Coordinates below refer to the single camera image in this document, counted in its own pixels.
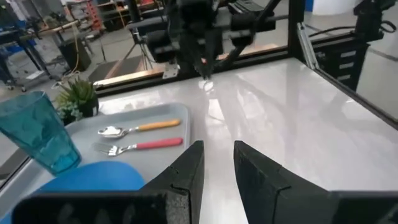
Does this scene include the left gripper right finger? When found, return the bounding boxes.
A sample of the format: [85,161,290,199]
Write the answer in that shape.
[233,139,332,224]

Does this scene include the orange-handled metal spoon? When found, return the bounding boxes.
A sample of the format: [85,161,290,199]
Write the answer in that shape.
[98,119,182,139]

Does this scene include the grey plastic tray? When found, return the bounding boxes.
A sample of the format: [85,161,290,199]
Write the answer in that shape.
[0,102,192,218]

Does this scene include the black labelled equipment box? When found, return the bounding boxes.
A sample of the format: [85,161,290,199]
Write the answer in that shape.
[313,43,371,91]

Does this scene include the black tripod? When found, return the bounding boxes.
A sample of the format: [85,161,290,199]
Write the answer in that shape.
[123,27,154,72]

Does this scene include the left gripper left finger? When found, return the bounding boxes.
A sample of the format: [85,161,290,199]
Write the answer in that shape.
[141,139,205,224]

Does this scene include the red-handled metal fork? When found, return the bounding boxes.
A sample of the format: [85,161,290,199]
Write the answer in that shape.
[91,137,183,157]

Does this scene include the black aluminium table frame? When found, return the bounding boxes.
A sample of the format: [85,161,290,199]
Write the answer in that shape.
[93,0,398,131]

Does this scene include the blue plate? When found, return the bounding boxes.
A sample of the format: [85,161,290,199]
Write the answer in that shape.
[0,161,146,224]

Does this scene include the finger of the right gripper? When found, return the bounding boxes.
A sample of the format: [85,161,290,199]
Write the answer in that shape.
[183,32,208,78]
[205,29,223,78]

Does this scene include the black mat with striped edge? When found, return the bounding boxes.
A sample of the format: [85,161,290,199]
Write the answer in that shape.
[88,55,147,83]

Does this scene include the black floor box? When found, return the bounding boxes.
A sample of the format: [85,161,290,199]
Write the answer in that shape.
[58,37,92,72]

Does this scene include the blue translucent plastic cup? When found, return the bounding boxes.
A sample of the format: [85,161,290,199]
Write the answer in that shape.
[0,90,82,175]

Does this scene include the small potted green plant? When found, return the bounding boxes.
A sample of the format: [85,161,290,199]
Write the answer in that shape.
[54,77,100,126]

